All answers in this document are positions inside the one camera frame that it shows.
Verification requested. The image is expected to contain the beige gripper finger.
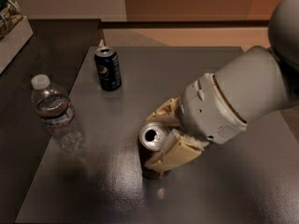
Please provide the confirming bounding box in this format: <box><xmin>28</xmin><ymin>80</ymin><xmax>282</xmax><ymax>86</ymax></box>
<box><xmin>145</xmin><ymin>129</ymin><xmax>209</xmax><ymax>173</ymax></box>
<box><xmin>145</xmin><ymin>98</ymin><xmax>180</xmax><ymax>127</ymax></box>

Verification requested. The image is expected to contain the orange soda can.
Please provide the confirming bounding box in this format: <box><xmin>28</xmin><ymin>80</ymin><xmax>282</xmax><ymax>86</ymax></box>
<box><xmin>137</xmin><ymin>122</ymin><xmax>170</xmax><ymax>180</ymax></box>

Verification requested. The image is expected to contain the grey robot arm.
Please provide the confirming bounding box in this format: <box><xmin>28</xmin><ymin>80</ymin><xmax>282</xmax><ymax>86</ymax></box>
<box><xmin>139</xmin><ymin>0</ymin><xmax>299</xmax><ymax>175</ymax></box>

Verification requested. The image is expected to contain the blue pepsi can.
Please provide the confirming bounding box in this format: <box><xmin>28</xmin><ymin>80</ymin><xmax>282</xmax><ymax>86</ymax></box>
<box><xmin>94</xmin><ymin>47</ymin><xmax>121</xmax><ymax>91</ymax></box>

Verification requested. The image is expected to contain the clear plastic water bottle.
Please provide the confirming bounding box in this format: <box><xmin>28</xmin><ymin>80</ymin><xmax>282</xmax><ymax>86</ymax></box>
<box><xmin>31</xmin><ymin>74</ymin><xmax>86</xmax><ymax>152</ymax></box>

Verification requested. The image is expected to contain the dark side table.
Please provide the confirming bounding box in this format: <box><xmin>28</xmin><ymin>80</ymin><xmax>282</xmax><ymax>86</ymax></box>
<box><xmin>0</xmin><ymin>18</ymin><xmax>102</xmax><ymax>224</ymax></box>

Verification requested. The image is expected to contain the white box with snack bags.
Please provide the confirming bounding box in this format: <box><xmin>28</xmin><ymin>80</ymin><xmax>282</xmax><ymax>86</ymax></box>
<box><xmin>0</xmin><ymin>0</ymin><xmax>33</xmax><ymax>74</ymax></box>

